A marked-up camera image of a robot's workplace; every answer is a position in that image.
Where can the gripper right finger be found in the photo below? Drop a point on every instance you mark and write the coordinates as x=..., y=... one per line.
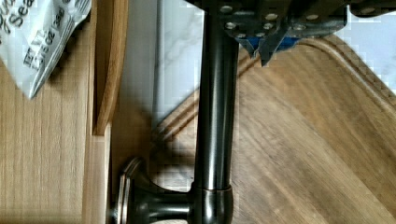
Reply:
x=274, y=43

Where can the dark wooden cutting board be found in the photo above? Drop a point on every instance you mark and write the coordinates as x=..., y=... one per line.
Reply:
x=314, y=139

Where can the white chips bag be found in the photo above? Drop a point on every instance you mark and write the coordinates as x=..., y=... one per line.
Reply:
x=34, y=34

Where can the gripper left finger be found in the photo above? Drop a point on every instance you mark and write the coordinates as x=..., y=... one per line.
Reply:
x=251, y=45

